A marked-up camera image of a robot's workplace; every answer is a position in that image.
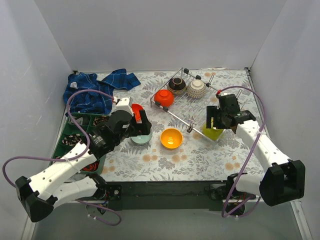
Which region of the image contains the pale green celadon bowl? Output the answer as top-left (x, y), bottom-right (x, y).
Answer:
top-left (130, 132), bottom-right (153, 145)

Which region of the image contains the red-orange bowl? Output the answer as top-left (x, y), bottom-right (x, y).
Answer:
top-left (131, 103), bottom-right (144, 121)
top-left (154, 89), bottom-right (174, 107)

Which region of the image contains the white patterned bowl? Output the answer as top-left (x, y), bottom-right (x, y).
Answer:
top-left (187, 79), bottom-right (206, 99)

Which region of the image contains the yellow-orange bowl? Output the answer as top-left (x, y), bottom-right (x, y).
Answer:
top-left (160, 128), bottom-right (183, 150)

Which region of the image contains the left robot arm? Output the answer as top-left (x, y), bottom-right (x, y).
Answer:
top-left (15, 110), bottom-right (152, 223)

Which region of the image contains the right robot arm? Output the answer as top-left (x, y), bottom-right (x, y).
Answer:
top-left (206, 93), bottom-right (306, 207)

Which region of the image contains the lime green bowl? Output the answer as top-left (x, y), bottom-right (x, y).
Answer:
top-left (202, 123), bottom-right (224, 141)

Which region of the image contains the black bowl with gold rim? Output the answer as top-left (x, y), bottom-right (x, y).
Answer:
top-left (167, 77), bottom-right (187, 96)

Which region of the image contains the blue plaid cloth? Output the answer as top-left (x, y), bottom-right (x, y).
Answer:
top-left (63, 68), bottom-right (141, 115)

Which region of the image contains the green compartment tray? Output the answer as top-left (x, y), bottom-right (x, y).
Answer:
top-left (52, 113), bottom-right (109, 175)

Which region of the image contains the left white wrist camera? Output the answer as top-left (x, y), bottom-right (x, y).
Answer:
top-left (113, 96), bottom-right (134, 117)

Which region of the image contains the metal wire dish rack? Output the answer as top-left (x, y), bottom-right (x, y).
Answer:
top-left (149, 66), bottom-right (248, 145)

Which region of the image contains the red coiled cable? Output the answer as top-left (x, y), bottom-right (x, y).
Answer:
top-left (82, 161), bottom-right (100, 173)

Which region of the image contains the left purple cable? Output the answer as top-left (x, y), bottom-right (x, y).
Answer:
top-left (2, 89), bottom-right (123, 227)

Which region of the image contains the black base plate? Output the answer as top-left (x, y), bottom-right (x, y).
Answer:
top-left (106, 180), bottom-right (228, 211)

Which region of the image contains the aluminium frame rail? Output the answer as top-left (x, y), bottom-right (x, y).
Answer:
top-left (21, 194), bottom-right (51, 240)

